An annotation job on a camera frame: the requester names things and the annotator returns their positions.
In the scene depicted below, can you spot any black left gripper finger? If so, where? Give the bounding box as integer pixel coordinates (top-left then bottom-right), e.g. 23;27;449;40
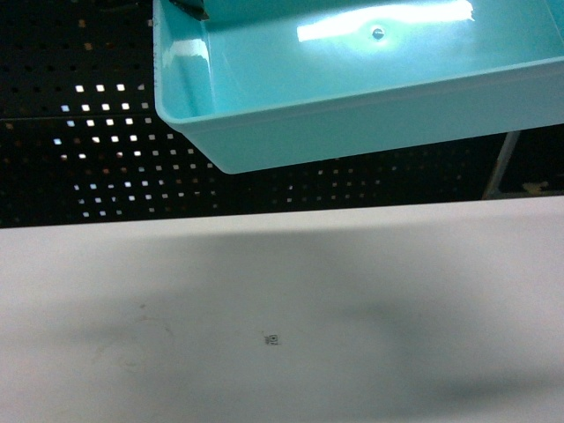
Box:
170;0;210;21

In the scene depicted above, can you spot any teal plastic bin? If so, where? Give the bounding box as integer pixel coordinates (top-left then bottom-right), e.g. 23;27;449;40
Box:
153;1;563;174

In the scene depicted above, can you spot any black perforated panel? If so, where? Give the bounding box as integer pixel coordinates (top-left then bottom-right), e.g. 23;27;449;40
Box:
1;1;563;228

